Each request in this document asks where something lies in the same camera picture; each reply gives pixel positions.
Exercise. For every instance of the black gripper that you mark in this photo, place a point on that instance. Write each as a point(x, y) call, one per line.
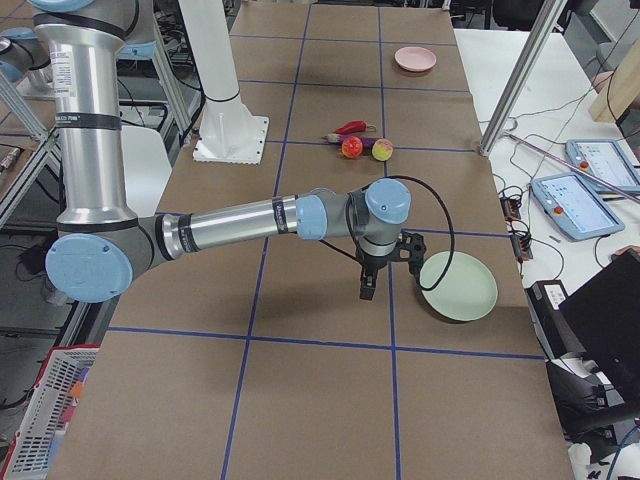
point(372, 263)

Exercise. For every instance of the red chili pepper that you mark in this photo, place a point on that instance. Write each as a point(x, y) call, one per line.
point(355, 126)

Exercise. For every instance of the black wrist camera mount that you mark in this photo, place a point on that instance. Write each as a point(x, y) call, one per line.
point(410, 248)

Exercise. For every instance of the teach pendant tablet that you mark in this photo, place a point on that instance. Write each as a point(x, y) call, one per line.
point(606, 160)
point(575, 207)

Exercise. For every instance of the purple eggplant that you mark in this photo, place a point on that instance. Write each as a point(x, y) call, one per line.
point(339, 139)

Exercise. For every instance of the light green plate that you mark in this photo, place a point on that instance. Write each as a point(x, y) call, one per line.
point(467, 292)

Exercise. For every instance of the far teach pendant tablet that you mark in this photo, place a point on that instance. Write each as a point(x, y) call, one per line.
point(606, 160)

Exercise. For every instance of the near teach pendant tablet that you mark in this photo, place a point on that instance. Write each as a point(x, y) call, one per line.
point(575, 207)

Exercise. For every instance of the pink plate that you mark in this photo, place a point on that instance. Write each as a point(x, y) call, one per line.
point(415, 59)

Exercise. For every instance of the yellow pink peach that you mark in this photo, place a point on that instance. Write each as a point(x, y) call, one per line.
point(382, 150)

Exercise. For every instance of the white central pedestal column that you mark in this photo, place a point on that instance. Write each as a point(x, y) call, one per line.
point(228, 131)

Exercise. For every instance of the aluminium frame post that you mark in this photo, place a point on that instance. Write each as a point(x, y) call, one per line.
point(537, 38)

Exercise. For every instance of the white plastic basket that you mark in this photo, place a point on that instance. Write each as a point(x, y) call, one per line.
point(56, 394)

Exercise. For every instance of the red orange round fruit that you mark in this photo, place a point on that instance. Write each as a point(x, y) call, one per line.
point(352, 147)

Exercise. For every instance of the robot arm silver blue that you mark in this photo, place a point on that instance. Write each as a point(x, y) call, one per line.
point(103, 245)
point(23, 55)

